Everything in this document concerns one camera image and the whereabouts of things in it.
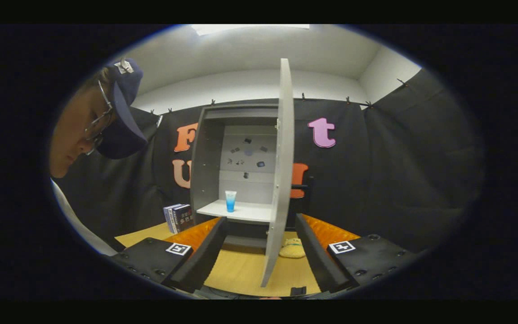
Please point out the white cabinet door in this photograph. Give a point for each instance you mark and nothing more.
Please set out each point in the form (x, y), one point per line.
(281, 180)

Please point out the person's head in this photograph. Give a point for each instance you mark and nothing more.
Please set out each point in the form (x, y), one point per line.
(72, 135)

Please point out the blue and white book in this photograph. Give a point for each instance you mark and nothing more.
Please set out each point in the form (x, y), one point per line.
(183, 216)
(170, 220)

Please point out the black backdrop cloth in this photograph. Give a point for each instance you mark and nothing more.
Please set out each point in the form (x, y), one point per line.
(398, 171)

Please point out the yellow plush toy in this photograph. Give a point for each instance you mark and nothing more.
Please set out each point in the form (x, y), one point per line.
(292, 249)

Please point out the clear cup with blue liquid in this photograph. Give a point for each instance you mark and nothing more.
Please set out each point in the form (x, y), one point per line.
(230, 204)

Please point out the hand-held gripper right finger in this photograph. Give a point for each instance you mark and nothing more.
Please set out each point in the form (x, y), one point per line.
(319, 256)

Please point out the dark blue cap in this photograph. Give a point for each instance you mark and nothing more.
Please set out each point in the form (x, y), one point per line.
(122, 130)

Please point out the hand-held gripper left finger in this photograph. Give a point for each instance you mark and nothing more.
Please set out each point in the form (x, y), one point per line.
(205, 258)

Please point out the eyeglasses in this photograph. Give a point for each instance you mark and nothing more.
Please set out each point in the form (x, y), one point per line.
(93, 131)

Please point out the grey cabinet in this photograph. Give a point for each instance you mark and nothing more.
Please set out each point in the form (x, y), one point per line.
(205, 166)

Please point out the ceiling light panel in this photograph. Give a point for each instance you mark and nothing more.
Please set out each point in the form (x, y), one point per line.
(250, 29)

